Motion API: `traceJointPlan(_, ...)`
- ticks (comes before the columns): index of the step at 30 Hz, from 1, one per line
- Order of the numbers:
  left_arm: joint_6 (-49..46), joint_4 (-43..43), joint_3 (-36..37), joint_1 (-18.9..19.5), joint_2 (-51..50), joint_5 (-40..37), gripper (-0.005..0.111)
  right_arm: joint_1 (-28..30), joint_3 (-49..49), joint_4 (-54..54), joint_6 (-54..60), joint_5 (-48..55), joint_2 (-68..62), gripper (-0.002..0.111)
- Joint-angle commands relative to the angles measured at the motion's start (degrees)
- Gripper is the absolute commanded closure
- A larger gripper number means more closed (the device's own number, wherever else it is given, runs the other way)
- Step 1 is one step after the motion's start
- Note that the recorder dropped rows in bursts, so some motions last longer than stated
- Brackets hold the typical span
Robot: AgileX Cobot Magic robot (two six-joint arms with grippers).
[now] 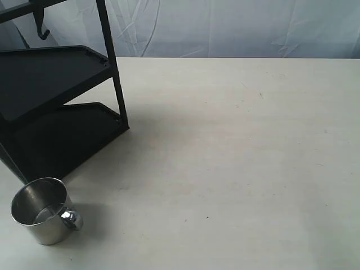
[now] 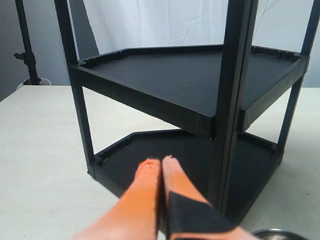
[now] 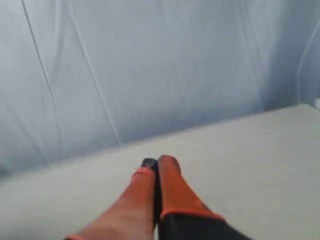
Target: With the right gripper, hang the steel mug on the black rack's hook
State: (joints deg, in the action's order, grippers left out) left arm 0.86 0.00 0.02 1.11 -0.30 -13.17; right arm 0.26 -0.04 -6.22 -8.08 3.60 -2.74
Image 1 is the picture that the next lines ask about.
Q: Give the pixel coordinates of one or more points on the stainless steel mug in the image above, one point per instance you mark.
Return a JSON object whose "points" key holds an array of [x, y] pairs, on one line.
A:
{"points": [[44, 208]]}

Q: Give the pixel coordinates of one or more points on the black metal shelf rack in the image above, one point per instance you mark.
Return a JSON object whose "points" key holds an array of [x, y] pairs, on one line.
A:
{"points": [[44, 133]]}

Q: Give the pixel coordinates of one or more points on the black metal hook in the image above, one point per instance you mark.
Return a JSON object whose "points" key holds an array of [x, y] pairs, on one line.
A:
{"points": [[38, 15]]}

